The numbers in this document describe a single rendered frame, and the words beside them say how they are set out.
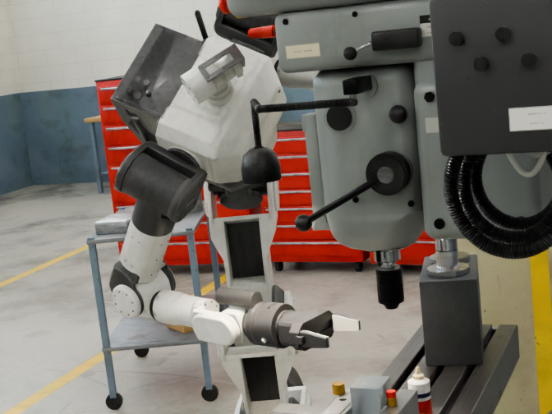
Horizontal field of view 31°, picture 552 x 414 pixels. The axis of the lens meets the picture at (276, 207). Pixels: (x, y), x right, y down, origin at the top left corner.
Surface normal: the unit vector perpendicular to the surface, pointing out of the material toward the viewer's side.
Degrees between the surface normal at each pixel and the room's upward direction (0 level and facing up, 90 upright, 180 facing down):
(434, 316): 90
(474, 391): 0
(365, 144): 90
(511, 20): 90
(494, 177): 90
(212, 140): 57
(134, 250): 100
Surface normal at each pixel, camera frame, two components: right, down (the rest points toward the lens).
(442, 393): -0.11, -0.98
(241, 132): 0.55, 0.00
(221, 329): -0.58, 0.36
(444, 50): -0.38, 0.21
